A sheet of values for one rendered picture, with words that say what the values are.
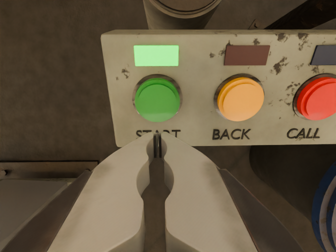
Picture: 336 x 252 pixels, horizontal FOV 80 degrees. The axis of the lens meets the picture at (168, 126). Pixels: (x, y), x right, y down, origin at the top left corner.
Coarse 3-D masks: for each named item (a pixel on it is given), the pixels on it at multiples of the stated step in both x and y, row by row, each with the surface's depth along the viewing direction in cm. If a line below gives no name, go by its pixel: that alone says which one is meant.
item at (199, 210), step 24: (168, 144) 11; (168, 168) 10; (192, 168) 9; (216, 168) 9; (192, 192) 8; (216, 192) 8; (168, 216) 7; (192, 216) 7; (216, 216) 7; (168, 240) 7; (192, 240) 6; (216, 240) 6; (240, 240) 6
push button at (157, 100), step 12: (144, 84) 17; (156, 84) 17; (168, 84) 17; (144, 96) 17; (156, 96) 17; (168, 96) 17; (144, 108) 18; (156, 108) 18; (168, 108) 18; (156, 120) 19
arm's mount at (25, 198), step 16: (0, 192) 60; (16, 192) 60; (32, 192) 61; (48, 192) 61; (0, 208) 52; (16, 208) 52; (32, 208) 53; (0, 224) 46; (16, 224) 46; (0, 240) 41
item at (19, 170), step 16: (16, 160) 80; (32, 160) 80; (48, 160) 80; (64, 160) 80; (80, 160) 80; (96, 160) 80; (0, 176) 79; (16, 176) 79; (32, 176) 79; (48, 176) 79; (64, 176) 80
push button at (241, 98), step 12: (228, 84) 17; (240, 84) 17; (252, 84) 17; (228, 96) 18; (240, 96) 18; (252, 96) 18; (228, 108) 18; (240, 108) 18; (252, 108) 18; (240, 120) 19
